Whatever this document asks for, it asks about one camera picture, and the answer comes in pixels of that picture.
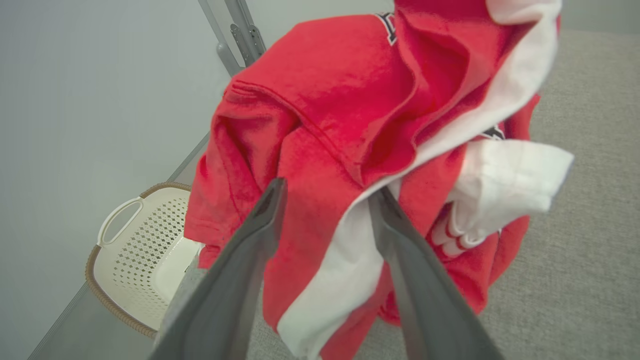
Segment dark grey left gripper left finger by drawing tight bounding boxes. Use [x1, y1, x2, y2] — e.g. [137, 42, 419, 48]
[150, 178, 288, 360]

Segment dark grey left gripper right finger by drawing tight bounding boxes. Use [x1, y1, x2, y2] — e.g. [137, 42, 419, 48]
[369, 189, 503, 360]

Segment red shorts with white stripe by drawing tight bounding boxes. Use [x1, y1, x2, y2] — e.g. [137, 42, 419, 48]
[184, 0, 563, 360]

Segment red and white lettered jersey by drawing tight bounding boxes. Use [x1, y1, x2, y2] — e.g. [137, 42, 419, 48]
[380, 95, 576, 326]

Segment white perforated laundry basket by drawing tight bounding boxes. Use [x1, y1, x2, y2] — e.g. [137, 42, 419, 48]
[85, 181, 206, 340]

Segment grey metal post with bracket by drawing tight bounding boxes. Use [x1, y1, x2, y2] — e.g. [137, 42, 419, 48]
[225, 0, 267, 66]

